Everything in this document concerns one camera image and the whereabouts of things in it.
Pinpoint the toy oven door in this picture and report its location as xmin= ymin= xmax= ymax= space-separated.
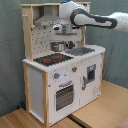
xmin=55 ymin=81 xmax=74 ymax=111

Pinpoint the black toy stovetop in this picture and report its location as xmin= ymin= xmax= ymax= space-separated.
xmin=34 ymin=53 xmax=71 ymax=66

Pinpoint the red stove knob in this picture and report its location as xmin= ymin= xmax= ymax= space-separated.
xmin=54 ymin=73 xmax=60 ymax=79
xmin=71 ymin=66 xmax=79 ymax=73

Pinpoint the white toy microwave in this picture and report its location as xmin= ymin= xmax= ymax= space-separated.
xmin=81 ymin=4 xmax=88 ymax=10

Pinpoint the red left stove knob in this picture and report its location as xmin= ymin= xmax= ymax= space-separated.
xmin=54 ymin=73 xmax=60 ymax=79

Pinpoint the red right stove knob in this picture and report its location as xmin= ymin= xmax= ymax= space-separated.
xmin=71 ymin=66 xmax=79 ymax=73

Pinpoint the grey toy sink basin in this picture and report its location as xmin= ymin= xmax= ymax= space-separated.
xmin=67 ymin=47 xmax=94 ymax=56

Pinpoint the grey cabinet door handle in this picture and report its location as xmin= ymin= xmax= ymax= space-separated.
xmin=82 ymin=76 xmax=86 ymax=90

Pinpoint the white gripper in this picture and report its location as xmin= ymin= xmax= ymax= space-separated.
xmin=53 ymin=24 xmax=80 ymax=35

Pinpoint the white wooden toy kitchen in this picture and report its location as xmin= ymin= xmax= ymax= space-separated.
xmin=22 ymin=3 xmax=105 ymax=127

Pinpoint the small metal toy pot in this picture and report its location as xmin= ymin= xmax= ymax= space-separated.
xmin=50 ymin=42 xmax=66 ymax=52

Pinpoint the black toy faucet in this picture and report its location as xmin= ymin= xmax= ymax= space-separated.
xmin=66 ymin=41 xmax=75 ymax=49

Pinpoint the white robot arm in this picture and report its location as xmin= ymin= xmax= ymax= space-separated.
xmin=53 ymin=0 xmax=128 ymax=34

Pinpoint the grey toy range hood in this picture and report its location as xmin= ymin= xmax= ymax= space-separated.
xmin=34 ymin=6 xmax=60 ymax=27

